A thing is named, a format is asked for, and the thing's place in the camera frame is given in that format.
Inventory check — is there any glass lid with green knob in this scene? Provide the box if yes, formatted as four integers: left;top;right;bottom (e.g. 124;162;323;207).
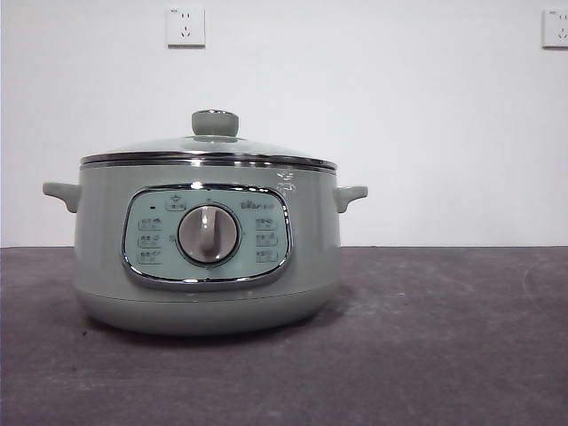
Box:
79;108;337;172

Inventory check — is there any sage green electric cooking pot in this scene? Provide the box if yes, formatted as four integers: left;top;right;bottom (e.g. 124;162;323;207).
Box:
42;156;369;336

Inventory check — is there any white wall socket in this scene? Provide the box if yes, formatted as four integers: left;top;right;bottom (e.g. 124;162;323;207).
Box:
166;5;207;49
540;8;568;50

